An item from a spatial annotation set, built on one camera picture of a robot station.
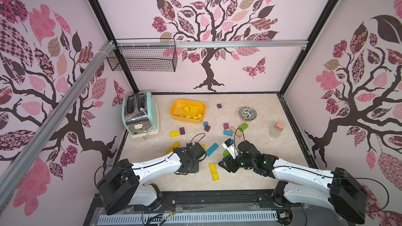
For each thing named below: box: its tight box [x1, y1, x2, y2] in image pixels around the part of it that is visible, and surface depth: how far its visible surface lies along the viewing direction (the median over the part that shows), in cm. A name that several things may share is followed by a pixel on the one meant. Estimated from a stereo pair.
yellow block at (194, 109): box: [187, 105, 200, 113], surface depth 111 cm
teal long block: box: [205, 142, 219, 157], surface depth 94 cm
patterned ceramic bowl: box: [239, 106, 258, 121], surface depth 108 cm
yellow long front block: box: [208, 162, 220, 182], surface depth 84 cm
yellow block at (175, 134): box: [170, 130, 181, 138], surface depth 99 cm
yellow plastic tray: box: [169, 98, 207, 124], surface depth 110 cm
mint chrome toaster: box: [121, 91, 161, 140], surface depth 92 cm
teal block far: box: [222, 129, 234, 137], surface depth 101 cm
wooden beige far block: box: [229, 126, 243, 139], surface depth 100 cm
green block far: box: [238, 122, 249, 133], surface depth 102 cm
